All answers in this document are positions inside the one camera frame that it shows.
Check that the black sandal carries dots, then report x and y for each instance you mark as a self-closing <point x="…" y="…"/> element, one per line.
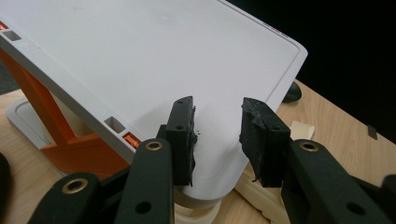
<point x="3" y="177"/>
<point x="292" y="93"/>

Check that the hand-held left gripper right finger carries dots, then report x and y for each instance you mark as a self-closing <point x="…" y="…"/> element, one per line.
<point x="264" y="149"/>

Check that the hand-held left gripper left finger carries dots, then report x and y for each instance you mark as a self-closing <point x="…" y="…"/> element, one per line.
<point x="180" y="149"/>

